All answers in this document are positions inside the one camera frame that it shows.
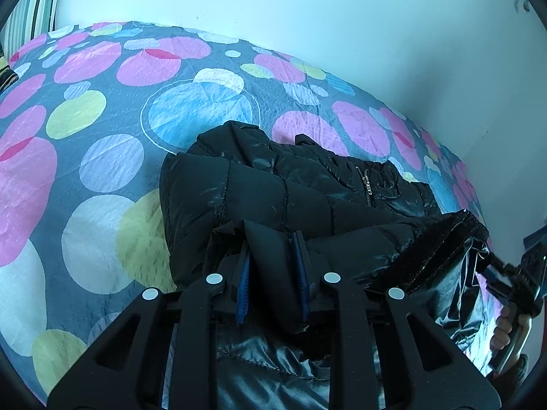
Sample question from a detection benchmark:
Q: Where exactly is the bed with circle-print sheet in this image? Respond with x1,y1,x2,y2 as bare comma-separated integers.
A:
0,21,492,406

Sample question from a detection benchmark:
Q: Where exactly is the striped pillow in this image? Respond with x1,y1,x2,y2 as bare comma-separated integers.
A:
0,40,20,95

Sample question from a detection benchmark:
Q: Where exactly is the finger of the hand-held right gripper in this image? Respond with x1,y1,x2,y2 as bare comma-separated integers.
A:
481,250,520,297

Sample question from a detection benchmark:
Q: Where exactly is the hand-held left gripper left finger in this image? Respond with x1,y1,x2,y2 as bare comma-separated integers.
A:
46,239,253,410

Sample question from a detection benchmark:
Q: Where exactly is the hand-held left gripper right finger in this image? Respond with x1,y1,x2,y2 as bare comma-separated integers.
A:
291,231,503,410

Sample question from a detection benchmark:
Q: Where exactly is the person's right forearm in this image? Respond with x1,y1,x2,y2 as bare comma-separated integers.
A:
487,352,531,394

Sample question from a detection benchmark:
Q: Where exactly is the striped headboard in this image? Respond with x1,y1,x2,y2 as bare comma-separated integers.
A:
4,0,67,47

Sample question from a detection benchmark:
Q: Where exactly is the black puffer jacket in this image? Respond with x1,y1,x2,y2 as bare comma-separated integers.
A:
159,120,496,410

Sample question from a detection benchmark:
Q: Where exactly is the person's right hand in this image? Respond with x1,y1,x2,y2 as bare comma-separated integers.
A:
489,301,533,353

